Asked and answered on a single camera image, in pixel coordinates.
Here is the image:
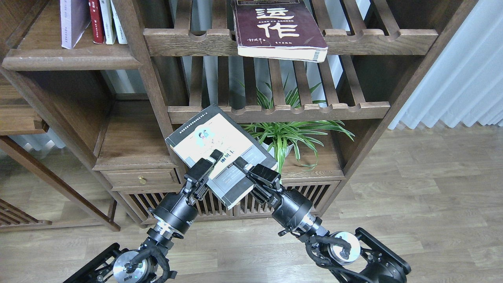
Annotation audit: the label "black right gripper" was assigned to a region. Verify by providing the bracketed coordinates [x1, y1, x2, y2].
[233, 157, 314, 233]

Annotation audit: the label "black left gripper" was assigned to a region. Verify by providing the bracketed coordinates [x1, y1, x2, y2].
[152, 150, 223, 239]

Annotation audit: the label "green and black book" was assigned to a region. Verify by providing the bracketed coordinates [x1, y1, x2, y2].
[165, 104, 278, 210]

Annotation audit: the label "maroon book white characters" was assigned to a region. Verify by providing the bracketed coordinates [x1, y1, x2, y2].
[231, 0, 328, 63]

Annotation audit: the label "pale lavender white book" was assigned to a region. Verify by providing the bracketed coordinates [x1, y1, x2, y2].
[60, 0, 90, 50]

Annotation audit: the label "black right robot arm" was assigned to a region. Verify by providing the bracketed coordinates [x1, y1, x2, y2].
[233, 157, 411, 283]

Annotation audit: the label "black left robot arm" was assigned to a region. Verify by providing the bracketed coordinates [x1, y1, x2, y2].
[66, 150, 223, 283]

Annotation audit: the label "white plant pot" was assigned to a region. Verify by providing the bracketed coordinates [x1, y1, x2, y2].
[262, 142, 294, 159]

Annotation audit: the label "brass drawer knob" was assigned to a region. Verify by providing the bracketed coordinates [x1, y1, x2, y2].
[138, 176, 147, 185]

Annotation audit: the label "green spider plant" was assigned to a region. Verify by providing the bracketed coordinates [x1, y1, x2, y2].
[241, 87, 355, 173]

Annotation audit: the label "dark wooden bookshelf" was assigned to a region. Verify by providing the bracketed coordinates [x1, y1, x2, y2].
[1, 0, 477, 227]

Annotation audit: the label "white teal upright book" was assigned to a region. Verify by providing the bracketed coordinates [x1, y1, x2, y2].
[111, 1, 128, 44]

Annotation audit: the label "red upright book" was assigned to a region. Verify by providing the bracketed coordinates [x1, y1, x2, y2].
[88, 0, 105, 44]

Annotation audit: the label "white curtain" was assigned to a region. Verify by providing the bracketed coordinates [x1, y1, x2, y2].
[388, 0, 503, 130]

